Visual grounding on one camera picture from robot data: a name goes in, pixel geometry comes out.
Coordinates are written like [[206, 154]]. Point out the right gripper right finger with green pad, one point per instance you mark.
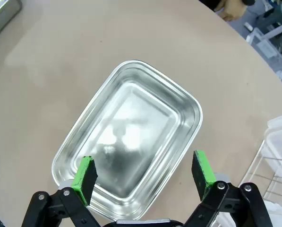
[[202, 175]]

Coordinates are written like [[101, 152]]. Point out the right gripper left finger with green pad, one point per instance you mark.
[[84, 179]]

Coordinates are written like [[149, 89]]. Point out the stainless steel rectangular container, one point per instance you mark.
[[1, 14], [131, 118]]

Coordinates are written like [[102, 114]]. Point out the clear plastic clip lid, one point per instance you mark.
[[281, 144]]

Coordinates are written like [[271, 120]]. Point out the clear plastic container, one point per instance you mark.
[[281, 121]]

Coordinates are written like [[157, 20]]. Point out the white plastic storage crate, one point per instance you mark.
[[268, 47]]

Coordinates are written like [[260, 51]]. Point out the brown cardboard box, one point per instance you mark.
[[230, 9]]

